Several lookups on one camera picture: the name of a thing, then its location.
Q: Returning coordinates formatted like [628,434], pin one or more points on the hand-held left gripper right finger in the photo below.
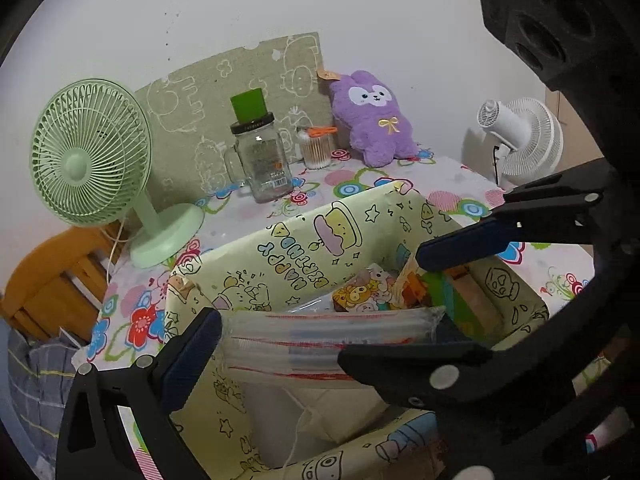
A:
[450,332]

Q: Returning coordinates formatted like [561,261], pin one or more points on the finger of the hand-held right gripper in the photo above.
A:
[465,245]
[425,370]

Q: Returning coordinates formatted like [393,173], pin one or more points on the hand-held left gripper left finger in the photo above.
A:
[190,360]

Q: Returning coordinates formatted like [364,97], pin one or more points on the green orange packet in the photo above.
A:
[425,290]

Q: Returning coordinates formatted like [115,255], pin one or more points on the cartoon printed packet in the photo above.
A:
[365,290]

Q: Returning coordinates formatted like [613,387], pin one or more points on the white cloth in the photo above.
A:
[280,425]

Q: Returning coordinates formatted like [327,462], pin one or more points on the clear zip bag stack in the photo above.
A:
[310,340]

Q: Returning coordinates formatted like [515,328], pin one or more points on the yellow cartoon storage box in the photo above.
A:
[295,250]

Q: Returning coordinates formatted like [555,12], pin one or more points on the floral tablecloth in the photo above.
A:
[145,320]

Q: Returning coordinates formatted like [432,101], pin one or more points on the white fan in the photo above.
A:
[530,135]

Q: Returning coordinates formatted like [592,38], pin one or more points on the purple plush toy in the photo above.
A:
[372,125]

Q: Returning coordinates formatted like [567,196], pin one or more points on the grey plaid pillow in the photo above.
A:
[40,390]

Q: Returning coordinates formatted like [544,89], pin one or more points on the wooden bed headboard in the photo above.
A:
[45,280]

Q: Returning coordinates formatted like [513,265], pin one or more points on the cotton swab jar orange lid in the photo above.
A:
[317,152]

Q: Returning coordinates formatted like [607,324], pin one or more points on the glass mug jar green lid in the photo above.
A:
[262,160]

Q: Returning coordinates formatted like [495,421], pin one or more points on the green desk fan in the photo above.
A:
[75,167]

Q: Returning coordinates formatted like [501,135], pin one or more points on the green printed board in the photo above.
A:
[210,90]

